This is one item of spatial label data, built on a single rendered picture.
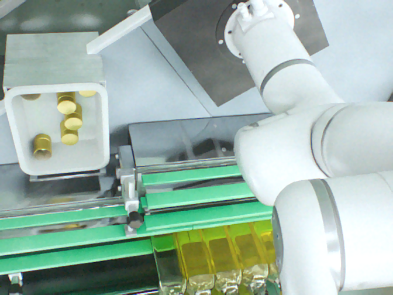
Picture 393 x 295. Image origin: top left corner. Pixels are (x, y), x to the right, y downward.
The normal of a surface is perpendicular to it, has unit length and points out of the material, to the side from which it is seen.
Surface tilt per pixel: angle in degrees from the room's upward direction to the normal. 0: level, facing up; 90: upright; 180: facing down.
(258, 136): 100
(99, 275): 89
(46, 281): 90
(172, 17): 1
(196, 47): 1
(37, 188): 90
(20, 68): 90
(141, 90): 0
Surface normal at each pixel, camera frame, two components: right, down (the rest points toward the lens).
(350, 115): -0.72, -0.63
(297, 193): -0.47, -0.76
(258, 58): -0.86, -0.18
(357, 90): 0.23, 0.73
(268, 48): -0.52, -0.47
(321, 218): -0.11, -0.48
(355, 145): -0.79, 0.11
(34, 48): 0.11, -0.68
